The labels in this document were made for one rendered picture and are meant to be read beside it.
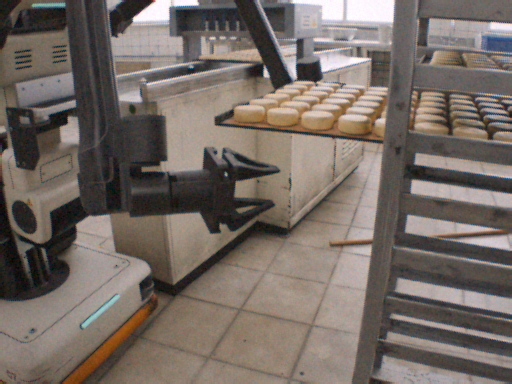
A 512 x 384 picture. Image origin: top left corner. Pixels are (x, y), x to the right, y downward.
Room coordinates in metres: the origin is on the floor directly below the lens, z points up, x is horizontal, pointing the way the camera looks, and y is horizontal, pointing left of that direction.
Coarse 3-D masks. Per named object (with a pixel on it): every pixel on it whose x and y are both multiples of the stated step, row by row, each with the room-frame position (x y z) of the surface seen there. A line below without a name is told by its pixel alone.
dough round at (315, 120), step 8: (304, 112) 0.67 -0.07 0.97; (312, 112) 0.67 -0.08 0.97; (320, 112) 0.67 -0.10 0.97; (304, 120) 0.65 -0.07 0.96; (312, 120) 0.64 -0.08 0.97; (320, 120) 0.64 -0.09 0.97; (328, 120) 0.64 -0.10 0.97; (312, 128) 0.64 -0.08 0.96; (320, 128) 0.64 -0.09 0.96; (328, 128) 0.64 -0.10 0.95
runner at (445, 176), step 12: (408, 168) 0.94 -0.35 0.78; (420, 168) 0.93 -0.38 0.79; (432, 168) 0.92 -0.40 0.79; (444, 168) 0.91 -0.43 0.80; (420, 180) 0.91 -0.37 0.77; (432, 180) 0.90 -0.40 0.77; (444, 180) 0.90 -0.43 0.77; (456, 180) 0.90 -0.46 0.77; (468, 180) 0.89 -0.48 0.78; (480, 180) 0.88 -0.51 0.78; (492, 180) 0.87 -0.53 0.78; (504, 180) 0.86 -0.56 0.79; (504, 192) 0.83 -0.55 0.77
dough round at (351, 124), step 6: (342, 120) 0.63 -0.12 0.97; (348, 120) 0.62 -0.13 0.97; (354, 120) 0.62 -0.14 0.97; (360, 120) 0.62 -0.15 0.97; (366, 120) 0.62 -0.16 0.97; (342, 126) 0.63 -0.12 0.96; (348, 126) 0.62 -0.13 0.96; (354, 126) 0.61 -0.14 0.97; (360, 126) 0.61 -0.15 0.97; (366, 126) 0.62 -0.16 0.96; (348, 132) 0.62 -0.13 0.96; (354, 132) 0.61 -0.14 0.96; (360, 132) 0.61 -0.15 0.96; (366, 132) 0.62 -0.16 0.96
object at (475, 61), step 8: (440, 56) 0.75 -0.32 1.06; (448, 56) 0.76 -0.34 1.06; (456, 56) 0.77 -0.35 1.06; (464, 56) 0.85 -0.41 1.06; (472, 56) 0.80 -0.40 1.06; (480, 56) 0.81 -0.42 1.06; (496, 56) 0.83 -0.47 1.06; (432, 64) 0.60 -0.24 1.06; (440, 64) 0.60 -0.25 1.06; (448, 64) 0.63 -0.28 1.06; (456, 64) 0.63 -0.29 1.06; (464, 64) 0.79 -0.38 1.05; (472, 64) 0.63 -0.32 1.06; (480, 64) 0.64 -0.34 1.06; (488, 64) 0.66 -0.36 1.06; (496, 64) 0.67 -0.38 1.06; (504, 64) 0.67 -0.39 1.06
